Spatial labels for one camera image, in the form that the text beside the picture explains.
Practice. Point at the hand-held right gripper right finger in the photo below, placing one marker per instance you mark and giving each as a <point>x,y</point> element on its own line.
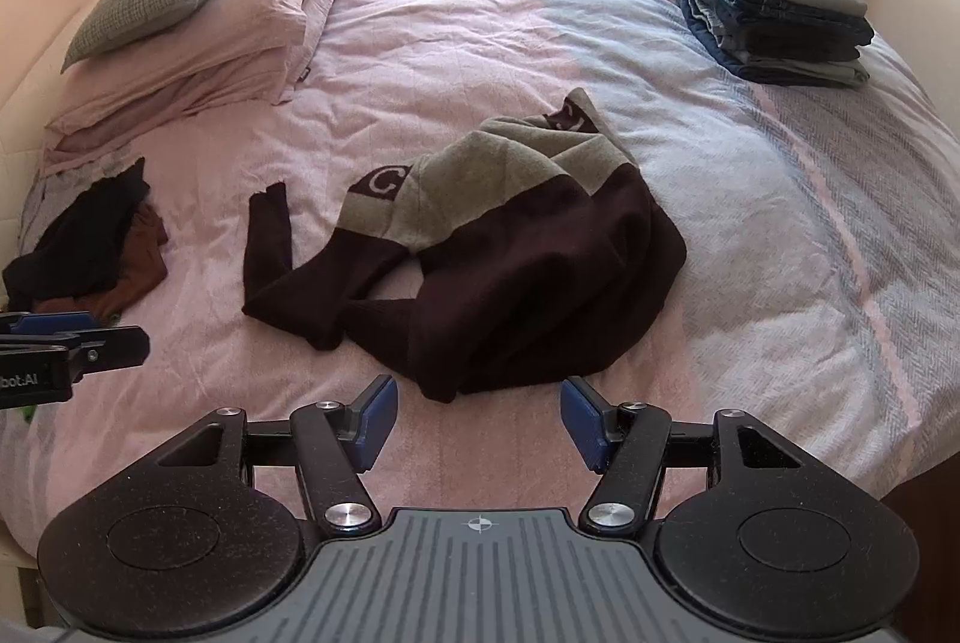
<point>579,422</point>

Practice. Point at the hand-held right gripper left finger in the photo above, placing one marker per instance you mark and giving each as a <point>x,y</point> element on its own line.
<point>379,419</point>

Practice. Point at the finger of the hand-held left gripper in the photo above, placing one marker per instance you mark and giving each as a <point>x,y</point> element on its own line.
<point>112,346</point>
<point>60,322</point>

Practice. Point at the brown and grey sweater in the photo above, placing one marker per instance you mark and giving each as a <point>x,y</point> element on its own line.
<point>525,275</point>

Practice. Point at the black garment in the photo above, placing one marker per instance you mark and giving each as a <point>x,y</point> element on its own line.
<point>82,238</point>

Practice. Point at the brown garment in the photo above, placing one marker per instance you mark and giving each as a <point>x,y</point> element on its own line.
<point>139,260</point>

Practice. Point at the pink pillow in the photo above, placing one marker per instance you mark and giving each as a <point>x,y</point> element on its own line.
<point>255,12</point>
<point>172,110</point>

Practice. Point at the bed with pink duvet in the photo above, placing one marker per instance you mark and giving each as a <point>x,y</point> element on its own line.
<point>450,50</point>

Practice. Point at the stack of folded jeans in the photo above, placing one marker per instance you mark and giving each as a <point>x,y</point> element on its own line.
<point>780,20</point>

